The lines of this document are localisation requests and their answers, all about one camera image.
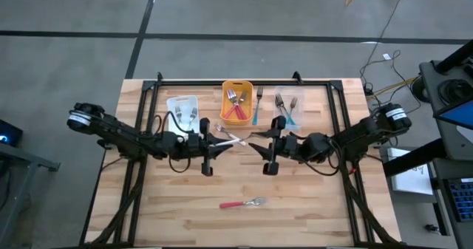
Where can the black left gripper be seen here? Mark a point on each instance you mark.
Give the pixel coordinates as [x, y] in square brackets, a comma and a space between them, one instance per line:
[188, 145]

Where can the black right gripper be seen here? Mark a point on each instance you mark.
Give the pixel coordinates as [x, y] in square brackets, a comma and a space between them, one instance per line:
[292, 147]

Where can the orange plastic bin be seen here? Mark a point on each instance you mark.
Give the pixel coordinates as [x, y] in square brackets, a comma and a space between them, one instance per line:
[225, 86]

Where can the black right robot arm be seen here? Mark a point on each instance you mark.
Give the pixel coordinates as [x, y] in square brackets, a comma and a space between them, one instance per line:
[358, 134]

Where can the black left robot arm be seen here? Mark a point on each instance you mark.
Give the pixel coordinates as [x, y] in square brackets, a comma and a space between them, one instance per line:
[122, 134]

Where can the white plastic bin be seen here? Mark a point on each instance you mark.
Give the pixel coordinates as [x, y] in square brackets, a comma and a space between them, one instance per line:
[184, 101]

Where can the clear plastic bin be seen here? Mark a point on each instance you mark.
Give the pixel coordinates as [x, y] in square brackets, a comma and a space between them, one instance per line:
[301, 94]

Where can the yellow floor stick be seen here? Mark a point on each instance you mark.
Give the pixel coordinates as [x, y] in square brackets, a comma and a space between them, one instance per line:
[391, 87]

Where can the white floor tag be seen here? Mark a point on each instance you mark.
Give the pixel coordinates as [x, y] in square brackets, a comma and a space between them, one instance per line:
[387, 56]

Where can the white paper sheet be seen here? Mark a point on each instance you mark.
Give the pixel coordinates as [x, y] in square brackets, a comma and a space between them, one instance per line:
[410, 182]

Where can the gray equipment cart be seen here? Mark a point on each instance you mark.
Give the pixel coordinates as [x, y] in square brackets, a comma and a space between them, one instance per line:
[449, 145]

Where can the gray side table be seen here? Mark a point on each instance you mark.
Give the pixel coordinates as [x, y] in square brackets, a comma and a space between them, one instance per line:
[26, 156]

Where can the blue laptop screen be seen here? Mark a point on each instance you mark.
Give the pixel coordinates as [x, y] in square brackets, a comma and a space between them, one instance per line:
[462, 115]

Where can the backlit keyboard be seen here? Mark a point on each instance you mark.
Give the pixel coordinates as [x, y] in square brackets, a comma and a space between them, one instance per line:
[463, 199]

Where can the black device with blue light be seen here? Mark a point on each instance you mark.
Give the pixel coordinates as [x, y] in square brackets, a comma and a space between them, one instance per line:
[13, 131]

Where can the black metal frame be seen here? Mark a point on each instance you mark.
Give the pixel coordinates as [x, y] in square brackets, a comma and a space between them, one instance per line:
[192, 82]

